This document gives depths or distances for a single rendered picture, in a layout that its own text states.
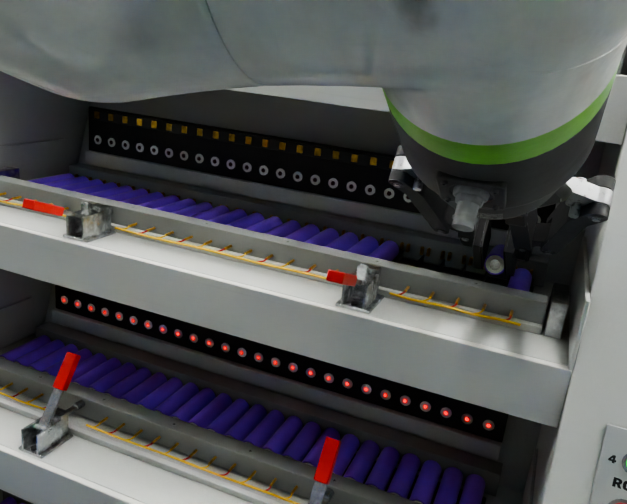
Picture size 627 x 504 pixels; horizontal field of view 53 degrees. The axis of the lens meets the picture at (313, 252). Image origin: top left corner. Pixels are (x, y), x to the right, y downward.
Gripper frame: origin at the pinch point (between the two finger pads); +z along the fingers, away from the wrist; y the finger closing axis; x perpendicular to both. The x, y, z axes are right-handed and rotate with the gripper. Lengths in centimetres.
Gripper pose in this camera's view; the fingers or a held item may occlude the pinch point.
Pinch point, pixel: (497, 243)
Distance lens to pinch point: 51.6
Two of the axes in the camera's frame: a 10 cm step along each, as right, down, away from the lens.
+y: 9.2, 2.1, -3.4
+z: 2.8, 2.7, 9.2
